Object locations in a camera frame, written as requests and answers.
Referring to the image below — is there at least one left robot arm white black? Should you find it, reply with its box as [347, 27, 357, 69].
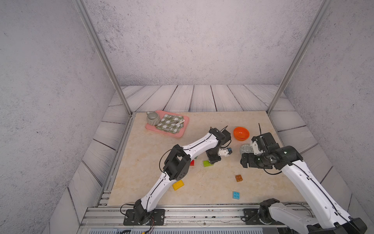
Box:
[133, 128, 231, 220]

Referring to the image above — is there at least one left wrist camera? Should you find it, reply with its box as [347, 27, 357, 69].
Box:
[218, 148, 232, 157]

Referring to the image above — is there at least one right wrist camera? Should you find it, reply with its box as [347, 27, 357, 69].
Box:
[251, 141, 263, 155]

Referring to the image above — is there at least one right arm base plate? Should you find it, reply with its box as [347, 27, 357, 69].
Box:
[241, 209, 282, 225]

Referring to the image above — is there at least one pink plastic tray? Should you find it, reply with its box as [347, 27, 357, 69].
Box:
[146, 110, 190, 138]

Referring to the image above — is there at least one green checkered cloth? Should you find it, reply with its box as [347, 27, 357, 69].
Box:
[156, 114, 184, 134]

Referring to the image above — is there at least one striped ceramic cup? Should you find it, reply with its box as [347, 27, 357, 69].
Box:
[147, 112, 161, 126]

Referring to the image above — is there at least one orange plastic bowl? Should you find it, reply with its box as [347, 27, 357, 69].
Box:
[233, 127, 250, 141]

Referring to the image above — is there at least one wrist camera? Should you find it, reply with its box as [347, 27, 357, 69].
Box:
[218, 148, 232, 157]
[251, 141, 263, 155]

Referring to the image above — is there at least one right aluminium frame post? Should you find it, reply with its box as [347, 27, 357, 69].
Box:
[266, 0, 333, 116]

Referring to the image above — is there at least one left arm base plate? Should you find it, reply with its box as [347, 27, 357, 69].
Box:
[123, 209, 165, 226]

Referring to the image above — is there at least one lime long lego brick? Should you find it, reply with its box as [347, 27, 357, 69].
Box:
[203, 160, 213, 167]

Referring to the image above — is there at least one left aluminium frame post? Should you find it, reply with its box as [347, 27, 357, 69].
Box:
[73, 0, 132, 116]

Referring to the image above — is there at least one yellow long lego brick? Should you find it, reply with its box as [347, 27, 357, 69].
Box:
[172, 180, 184, 191]

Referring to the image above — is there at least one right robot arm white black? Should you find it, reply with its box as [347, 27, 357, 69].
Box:
[240, 133, 368, 234]

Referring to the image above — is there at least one brown small lego brick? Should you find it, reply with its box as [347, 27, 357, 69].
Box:
[235, 175, 243, 182]

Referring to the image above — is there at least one front aluminium rail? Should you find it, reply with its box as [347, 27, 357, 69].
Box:
[78, 204, 291, 234]

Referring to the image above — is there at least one aluminium frame post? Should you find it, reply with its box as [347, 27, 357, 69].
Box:
[73, 0, 132, 116]
[266, 0, 333, 116]

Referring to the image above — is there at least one cyan small lego brick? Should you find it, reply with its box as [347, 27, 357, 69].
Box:
[232, 192, 240, 200]

